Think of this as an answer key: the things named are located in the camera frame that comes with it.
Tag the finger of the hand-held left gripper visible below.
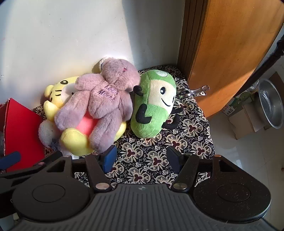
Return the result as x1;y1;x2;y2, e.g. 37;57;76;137
0;152;21;170
0;162;48;194

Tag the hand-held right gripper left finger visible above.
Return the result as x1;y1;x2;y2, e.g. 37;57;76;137
33;145;117;193

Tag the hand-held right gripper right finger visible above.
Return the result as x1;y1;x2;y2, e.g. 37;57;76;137
167;147;247;191

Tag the red cardboard box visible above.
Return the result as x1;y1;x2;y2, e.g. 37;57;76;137
0;98;46;172

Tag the large white bunny plush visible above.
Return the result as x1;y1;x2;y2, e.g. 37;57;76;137
39;120;73;158

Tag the green smiling plush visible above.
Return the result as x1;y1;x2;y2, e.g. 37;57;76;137
130;69;188;138

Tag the mauve teddy bear plush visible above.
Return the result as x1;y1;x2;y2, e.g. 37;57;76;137
54;58;141;154

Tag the yellow tiger plush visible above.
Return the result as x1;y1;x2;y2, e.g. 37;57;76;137
43;76;127;156

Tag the floral patterned cloth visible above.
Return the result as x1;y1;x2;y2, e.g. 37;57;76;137
31;64;215;185

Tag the metal clip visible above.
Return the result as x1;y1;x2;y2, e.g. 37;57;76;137
177;85;210;98

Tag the plain cardboard box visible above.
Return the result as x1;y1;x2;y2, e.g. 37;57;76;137
228;102;264;140

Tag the green printed carton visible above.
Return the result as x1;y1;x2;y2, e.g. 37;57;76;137
222;89;259;116

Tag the metal basin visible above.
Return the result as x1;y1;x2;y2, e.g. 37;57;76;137
257;79;284;129

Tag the wooden door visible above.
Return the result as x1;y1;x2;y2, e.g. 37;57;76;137
186;0;284;118

